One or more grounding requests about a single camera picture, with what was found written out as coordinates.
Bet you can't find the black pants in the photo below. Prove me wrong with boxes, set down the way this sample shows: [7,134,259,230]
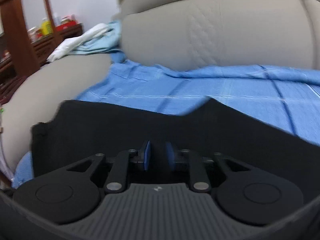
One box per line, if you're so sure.
[31,99,319,201]

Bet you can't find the blue plaid bed sheet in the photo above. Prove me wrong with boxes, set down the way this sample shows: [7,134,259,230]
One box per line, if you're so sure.
[11,52,320,188]

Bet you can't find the brown wooden chair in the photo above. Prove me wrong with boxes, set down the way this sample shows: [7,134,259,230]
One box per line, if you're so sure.
[1,0,62,76]

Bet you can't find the white cloth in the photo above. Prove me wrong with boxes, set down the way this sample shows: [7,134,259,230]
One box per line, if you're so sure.
[47,23,110,62]

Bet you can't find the wooden side cabinet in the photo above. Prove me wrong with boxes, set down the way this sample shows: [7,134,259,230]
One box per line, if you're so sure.
[0,23,84,100]

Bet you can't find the light blue folded cloth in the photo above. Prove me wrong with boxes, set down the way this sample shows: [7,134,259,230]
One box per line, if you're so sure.
[68,20,121,55]

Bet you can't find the yellow bottle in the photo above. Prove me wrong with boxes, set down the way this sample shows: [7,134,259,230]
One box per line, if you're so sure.
[41,17,53,36]

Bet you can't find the red box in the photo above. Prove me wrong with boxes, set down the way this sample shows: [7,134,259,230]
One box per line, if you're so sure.
[55,20,78,31]

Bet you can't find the beige padded headboard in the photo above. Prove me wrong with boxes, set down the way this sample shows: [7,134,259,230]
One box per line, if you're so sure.
[119,0,319,70]

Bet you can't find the beige bed side rail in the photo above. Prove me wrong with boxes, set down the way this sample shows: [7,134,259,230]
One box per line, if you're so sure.
[1,54,111,179]

